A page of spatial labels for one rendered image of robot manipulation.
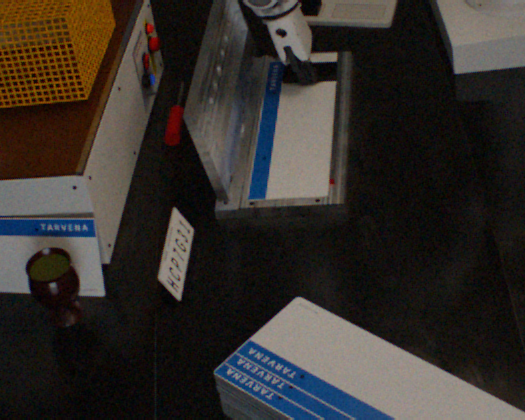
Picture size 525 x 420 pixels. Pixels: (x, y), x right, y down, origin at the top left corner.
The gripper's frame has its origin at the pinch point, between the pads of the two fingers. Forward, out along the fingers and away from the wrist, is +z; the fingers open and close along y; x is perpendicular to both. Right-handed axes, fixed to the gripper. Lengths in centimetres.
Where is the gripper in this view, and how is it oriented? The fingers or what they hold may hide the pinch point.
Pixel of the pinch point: (306, 73)
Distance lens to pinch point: 216.3
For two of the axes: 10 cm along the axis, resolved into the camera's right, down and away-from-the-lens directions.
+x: -9.3, 2.0, 3.0
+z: 3.4, 7.2, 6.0
